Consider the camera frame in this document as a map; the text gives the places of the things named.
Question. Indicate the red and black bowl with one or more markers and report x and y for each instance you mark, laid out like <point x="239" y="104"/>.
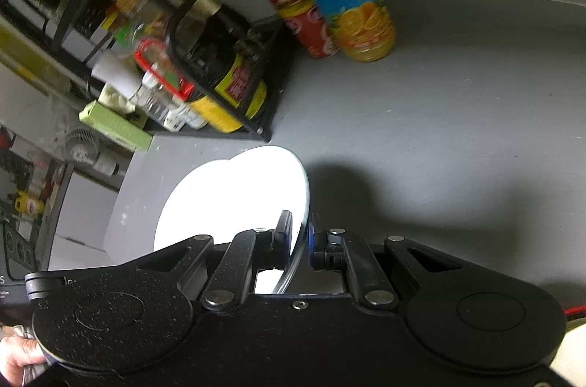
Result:
<point x="575" y="313"/>

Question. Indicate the white pepper grinder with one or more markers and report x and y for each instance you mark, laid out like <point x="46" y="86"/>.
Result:
<point x="116" y="72"/>

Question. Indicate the black wire kitchen rack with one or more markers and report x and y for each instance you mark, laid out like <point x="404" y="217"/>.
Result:
<point x="75" y="33"/>

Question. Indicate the black left gripper handle bar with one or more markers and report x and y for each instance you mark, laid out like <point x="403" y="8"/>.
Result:
<point x="39" y="284"/>

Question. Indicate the dark soy sauce bottle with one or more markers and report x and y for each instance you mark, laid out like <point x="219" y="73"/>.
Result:
<point x="224" y="51"/>

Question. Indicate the green carton box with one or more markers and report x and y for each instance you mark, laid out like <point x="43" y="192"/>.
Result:
<point x="115" y="128"/>

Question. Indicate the lower red can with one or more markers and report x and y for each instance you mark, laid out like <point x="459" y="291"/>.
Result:
<point x="307" y="24"/>

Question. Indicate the white cap small jar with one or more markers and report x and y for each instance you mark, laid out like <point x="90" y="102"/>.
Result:
<point x="182" y="116"/>

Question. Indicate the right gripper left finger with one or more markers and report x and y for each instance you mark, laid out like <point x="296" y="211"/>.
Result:
<point x="249" y="252"/>

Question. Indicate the white plate Bakery print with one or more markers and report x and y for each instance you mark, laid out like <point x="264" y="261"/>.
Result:
<point x="249" y="191"/>

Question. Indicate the cream bowl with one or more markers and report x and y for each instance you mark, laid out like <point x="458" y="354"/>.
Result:
<point x="570" y="360"/>

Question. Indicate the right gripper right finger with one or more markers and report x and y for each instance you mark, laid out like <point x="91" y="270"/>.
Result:
<point x="348" y="254"/>

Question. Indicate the person's hand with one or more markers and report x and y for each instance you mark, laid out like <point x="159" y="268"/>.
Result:
<point x="16" y="354"/>

